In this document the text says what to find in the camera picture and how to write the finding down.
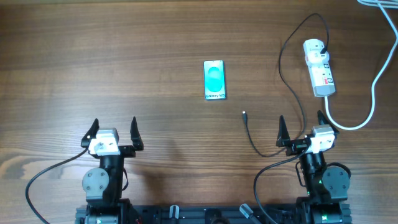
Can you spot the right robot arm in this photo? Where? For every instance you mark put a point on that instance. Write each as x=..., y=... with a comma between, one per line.
x=326, y=184

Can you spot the teal screen smartphone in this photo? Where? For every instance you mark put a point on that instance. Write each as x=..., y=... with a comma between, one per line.
x=214, y=80

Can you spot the white USB charger plug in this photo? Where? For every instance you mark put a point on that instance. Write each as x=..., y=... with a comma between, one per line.
x=315, y=57

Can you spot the white power strip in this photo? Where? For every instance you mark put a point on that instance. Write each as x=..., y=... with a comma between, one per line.
x=320, y=75

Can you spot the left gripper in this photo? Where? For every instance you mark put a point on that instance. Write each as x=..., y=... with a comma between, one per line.
x=128, y=151

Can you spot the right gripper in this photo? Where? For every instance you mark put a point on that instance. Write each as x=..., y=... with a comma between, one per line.
x=298, y=145

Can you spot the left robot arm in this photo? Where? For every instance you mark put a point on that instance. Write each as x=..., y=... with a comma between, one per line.
x=103, y=185

